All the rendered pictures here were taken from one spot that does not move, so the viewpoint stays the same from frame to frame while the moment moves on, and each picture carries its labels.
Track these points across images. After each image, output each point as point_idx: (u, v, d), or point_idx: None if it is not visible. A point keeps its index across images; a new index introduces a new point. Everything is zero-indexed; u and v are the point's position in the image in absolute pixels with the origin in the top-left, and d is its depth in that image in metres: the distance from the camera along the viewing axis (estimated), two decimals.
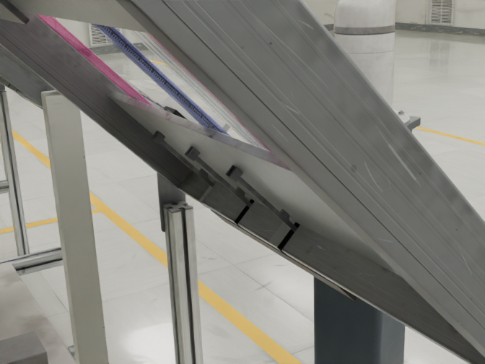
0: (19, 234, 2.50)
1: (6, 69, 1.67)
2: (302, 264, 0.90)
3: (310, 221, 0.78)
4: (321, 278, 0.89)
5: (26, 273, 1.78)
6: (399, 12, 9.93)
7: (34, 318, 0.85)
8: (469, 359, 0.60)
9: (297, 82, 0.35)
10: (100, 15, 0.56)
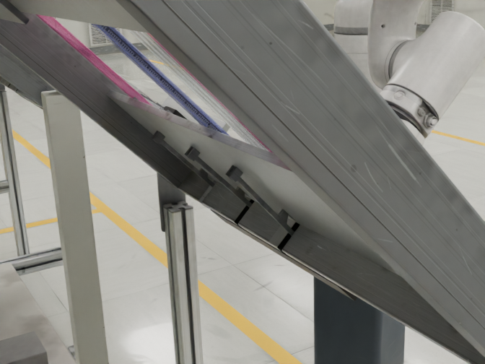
0: (19, 234, 2.50)
1: (6, 69, 1.67)
2: (302, 264, 0.90)
3: (310, 221, 0.78)
4: (321, 278, 0.89)
5: (26, 273, 1.78)
6: None
7: (34, 318, 0.85)
8: (469, 359, 0.60)
9: (297, 82, 0.35)
10: (100, 15, 0.56)
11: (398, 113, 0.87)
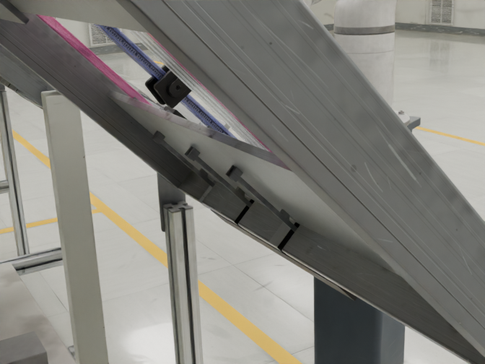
0: (19, 234, 2.50)
1: (6, 69, 1.67)
2: (302, 264, 0.90)
3: (310, 221, 0.78)
4: (321, 278, 0.89)
5: (26, 273, 1.78)
6: (399, 12, 9.93)
7: (34, 318, 0.85)
8: (469, 359, 0.60)
9: (297, 82, 0.35)
10: (100, 15, 0.56)
11: None
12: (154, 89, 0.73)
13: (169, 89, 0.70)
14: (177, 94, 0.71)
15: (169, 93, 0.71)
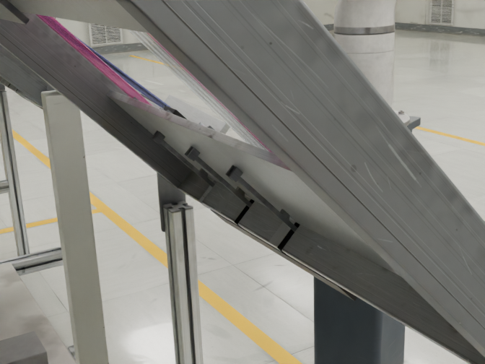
0: (19, 234, 2.50)
1: (6, 69, 1.67)
2: (302, 264, 0.90)
3: (310, 221, 0.78)
4: (321, 278, 0.89)
5: (26, 273, 1.78)
6: (399, 12, 9.93)
7: (34, 318, 0.85)
8: (469, 359, 0.60)
9: (297, 82, 0.35)
10: (100, 15, 0.56)
11: None
12: None
13: None
14: None
15: None
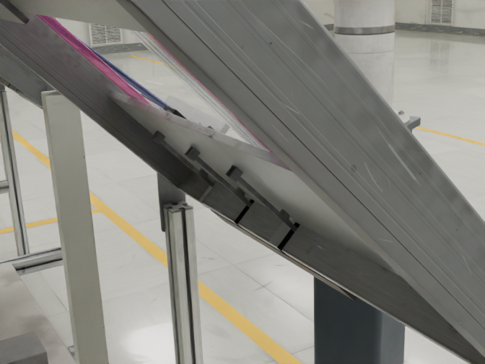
0: (19, 234, 2.50)
1: (6, 69, 1.67)
2: (302, 264, 0.90)
3: (310, 221, 0.78)
4: (321, 278, 0.89)
5: (26, 273, 1.78)
6: (399, 12, 9.93)
7: (34, 318, 0.85)
8: (469, 359, 0.60)
9: (297, 82, 0.35)
10: (100, 15, 0.56)
11: None
12: None
13: None
14: None
15: None
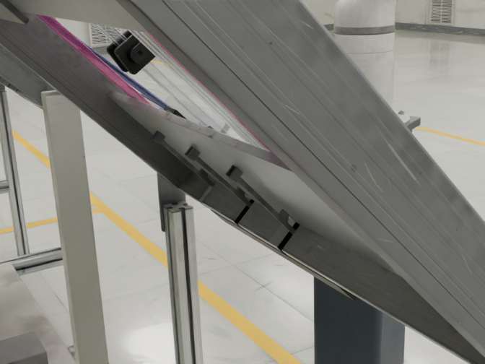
0: (19, 234, 2.50)
1: (6, 69, 1.67)
2: (302, 264, 0.90)
3: (310, 221, 0.78)
4: (321, 278, 0.89)
5: (26, 273, 1.78)
6: (399, 12, 9.93)
7: (34, 318, 0.85)
8: (469, 359, 0.60)
9: (297, 82, 0.35)
10: (100, 15, 0.56)
11: None
12: (116, 55, 0.70)
13: (130, 53, 0.67)
14: (138, 60, 0.68)
15: (130, 58, 0.68)
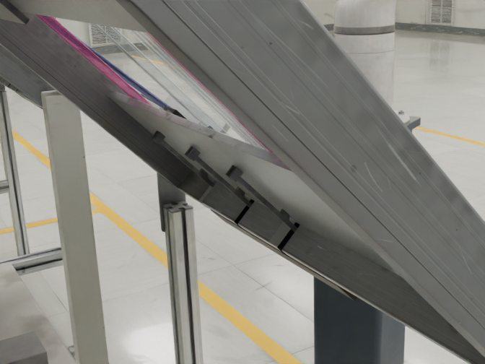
0: (19, 234, 2.50)
1: (6, 69, 1.67)
2: (302, 264, 0.90)
3: (310, 221, 0.78)
4: (321, 278, 0.89)
5: (26, 273, 1.78)
6: (399, 12, 9.93)
7: (34, 318, 0.85)
8: (469, 359, 0.60)
9: (297, 82, 0.35)
10: (100, 15, 0.56)
11: None
12: None
13: None
14: None
15: None
